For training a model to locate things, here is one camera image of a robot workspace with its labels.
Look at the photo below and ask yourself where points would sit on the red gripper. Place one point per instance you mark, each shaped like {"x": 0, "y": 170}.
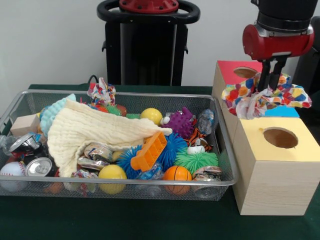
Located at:
{"x": 277, "y": 46}

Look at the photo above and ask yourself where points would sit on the polka dot cloth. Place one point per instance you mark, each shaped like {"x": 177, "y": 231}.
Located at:
{"x": 240, "y": 92}

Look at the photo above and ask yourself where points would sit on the wooden box with three holes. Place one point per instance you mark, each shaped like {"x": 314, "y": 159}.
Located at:
{"x": 275, "y": 185}

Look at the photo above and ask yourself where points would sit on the clear mesh bin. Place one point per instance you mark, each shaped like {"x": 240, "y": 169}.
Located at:
{"x": 150, "y": 192}

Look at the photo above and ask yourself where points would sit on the purple spiky toy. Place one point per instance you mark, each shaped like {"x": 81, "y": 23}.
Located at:
{"x": 182, "y": 123}

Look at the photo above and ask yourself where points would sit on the green spiky ball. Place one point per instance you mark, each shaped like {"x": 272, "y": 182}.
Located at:
{"x": 197, "y": 160}

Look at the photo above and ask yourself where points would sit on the blue spiky ball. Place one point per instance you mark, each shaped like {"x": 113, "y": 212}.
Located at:
{"x": 175, "y": 147}

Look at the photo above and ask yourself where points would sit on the yellow plastic ball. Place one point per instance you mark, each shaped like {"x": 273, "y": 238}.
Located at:
{"x": 112, "y": 172}
{"x": 151, "y": 116}

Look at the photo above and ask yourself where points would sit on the orange mini basketball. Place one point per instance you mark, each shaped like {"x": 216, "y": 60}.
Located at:
{"x": 177, "y": 173}

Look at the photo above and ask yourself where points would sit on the orange plastic block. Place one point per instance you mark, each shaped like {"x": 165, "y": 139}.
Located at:
{"x": 150, "y": 152}

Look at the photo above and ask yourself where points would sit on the floral patterned cloth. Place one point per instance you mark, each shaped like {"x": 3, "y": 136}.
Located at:
{"x": 100, "y": 92}

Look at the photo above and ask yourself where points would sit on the cream waffle cloth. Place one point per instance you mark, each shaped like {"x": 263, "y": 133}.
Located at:
{"x": 95, "y": 125}

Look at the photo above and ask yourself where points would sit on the white baseball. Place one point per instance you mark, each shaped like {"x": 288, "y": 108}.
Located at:
{"x": 12, "y": 168}

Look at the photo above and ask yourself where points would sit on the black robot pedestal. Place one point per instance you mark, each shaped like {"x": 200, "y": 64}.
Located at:
{"x": 147, "y": 50}

